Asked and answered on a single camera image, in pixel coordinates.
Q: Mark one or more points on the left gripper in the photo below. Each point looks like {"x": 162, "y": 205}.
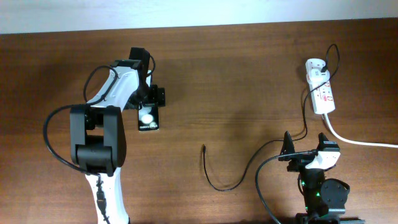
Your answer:
{"x": 157, "y": 96}

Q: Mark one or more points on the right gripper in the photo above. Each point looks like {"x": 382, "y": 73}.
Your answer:
{"x": 298, "y": 160}

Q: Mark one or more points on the black Samsung smartphone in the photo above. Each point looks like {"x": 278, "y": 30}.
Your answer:
{"x": 148, "y": 119}

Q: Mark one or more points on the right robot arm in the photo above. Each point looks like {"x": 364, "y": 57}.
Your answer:
{"x": 324, "y": 198}

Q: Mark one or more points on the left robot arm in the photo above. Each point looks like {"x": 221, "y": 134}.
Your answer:
{"x": 98, "y": 138}

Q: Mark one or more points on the white USB charger plug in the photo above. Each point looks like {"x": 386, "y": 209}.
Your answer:
{"x": 316, "y": 76}

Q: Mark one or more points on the white power strip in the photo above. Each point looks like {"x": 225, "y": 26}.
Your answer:
{"x": 321, "y": 93}

